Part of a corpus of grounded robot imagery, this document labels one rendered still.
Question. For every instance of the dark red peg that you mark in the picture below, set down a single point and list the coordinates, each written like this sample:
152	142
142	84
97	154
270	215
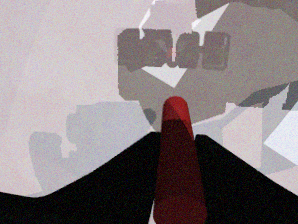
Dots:
180	197

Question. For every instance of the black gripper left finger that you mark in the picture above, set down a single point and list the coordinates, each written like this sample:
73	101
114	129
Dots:
121	191

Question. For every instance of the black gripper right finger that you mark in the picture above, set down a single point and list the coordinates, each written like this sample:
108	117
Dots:
235	193

